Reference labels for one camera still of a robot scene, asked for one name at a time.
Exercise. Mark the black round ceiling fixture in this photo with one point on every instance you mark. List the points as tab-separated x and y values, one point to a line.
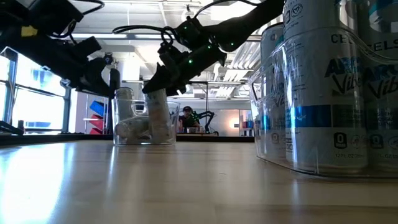
108	59

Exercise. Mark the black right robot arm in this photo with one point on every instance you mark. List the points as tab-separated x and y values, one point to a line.
248	21

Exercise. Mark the Celsius Arctic Vibe can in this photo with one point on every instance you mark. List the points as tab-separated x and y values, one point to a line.
270	46
382	93
323	93

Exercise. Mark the person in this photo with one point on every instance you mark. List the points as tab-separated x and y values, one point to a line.
188	119

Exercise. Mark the clear plastic bin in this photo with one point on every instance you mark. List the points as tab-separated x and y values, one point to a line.
174	124
267	124

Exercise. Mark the blue red shelf bins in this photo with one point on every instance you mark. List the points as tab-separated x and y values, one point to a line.
98	119

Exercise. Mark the black background robot arm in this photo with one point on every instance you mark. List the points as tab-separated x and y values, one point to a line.
208	115

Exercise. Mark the black cylindrical post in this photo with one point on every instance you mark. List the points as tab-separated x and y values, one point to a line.
114	79

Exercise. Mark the large window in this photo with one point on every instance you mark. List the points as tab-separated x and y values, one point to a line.
37	105

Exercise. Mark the black aluminium table frame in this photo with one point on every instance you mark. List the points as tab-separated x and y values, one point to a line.
62	139

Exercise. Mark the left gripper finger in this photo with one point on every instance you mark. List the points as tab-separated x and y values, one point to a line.
93	77

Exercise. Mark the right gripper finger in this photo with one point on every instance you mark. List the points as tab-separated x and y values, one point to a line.
157	81
178	87

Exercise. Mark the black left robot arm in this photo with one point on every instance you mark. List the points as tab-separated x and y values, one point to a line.
37	53

